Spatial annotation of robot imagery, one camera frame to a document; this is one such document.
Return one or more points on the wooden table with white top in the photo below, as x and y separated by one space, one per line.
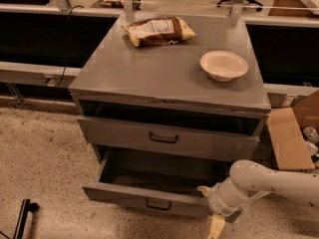
290 8

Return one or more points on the brown snack bag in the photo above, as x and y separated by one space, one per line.
160 31

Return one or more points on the grey drawer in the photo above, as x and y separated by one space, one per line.
155 181
168 139

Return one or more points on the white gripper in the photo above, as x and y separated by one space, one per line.
216 199

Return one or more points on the cardboard box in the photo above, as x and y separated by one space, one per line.
285 128

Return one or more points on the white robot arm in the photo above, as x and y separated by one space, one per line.
249 181

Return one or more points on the white paper bowl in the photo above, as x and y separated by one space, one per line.
223 66

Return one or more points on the black floor stand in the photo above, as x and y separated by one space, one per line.
27 207

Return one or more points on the grey top drawer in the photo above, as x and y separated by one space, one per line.
168 139

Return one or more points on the grey drawer cabinet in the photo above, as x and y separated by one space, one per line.
166 85

